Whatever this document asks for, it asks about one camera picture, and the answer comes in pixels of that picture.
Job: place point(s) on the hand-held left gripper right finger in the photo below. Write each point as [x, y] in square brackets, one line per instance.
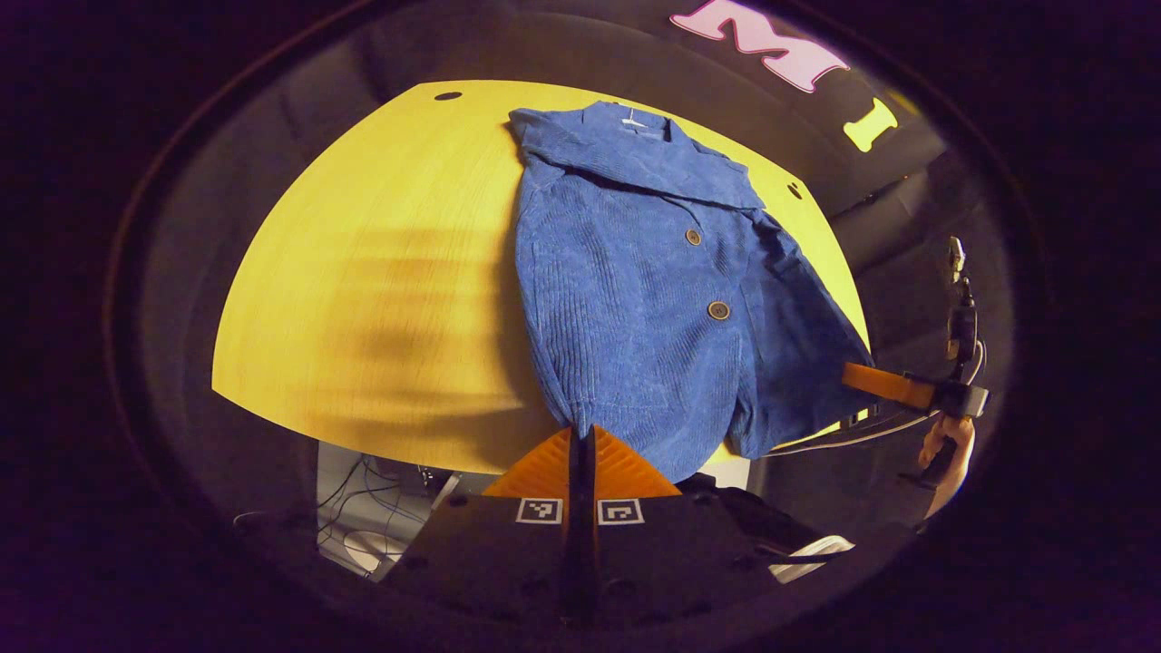
[671, 553]

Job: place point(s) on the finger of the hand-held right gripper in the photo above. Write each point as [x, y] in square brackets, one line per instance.
[884, 385]

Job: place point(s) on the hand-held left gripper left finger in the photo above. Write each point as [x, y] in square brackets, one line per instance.
[490, 553]

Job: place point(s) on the black backdrop cloth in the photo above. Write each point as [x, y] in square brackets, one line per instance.
[544, 45]

